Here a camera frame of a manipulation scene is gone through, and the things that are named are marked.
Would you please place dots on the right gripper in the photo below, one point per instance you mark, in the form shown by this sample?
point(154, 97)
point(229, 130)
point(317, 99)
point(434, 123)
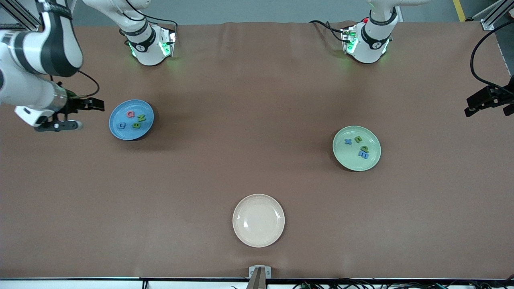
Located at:
point(74, 105)

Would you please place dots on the right arm base connector plate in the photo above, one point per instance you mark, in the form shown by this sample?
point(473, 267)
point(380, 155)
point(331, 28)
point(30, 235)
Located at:
point(170, 40)

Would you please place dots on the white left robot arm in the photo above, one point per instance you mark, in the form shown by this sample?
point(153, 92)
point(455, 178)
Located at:
point(371, 44)

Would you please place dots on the left arm base connector plate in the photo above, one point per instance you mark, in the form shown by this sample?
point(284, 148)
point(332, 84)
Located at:
point(346, 40)

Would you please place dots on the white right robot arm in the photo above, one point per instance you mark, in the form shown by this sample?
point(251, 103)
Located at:
point(28, 92)

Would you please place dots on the blue plate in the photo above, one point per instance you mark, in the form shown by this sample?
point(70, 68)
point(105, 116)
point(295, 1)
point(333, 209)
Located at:
point(126, 134)

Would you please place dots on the light green plate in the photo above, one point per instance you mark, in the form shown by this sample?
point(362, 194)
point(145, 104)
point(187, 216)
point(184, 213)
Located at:
point(347, 158)

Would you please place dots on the beige plate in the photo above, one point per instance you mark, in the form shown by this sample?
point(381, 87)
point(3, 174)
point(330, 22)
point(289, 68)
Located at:
point(258, 220)

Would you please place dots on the brown table mat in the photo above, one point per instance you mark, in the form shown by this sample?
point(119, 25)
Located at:
point(257, 172)

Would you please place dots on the aluminium frame profile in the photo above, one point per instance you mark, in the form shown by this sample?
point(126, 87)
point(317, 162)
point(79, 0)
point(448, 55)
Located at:
point(488, 23)
point(30, 26)

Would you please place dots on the grey metal camera mount bracket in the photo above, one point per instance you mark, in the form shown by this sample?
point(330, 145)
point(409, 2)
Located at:
point(260, 277)

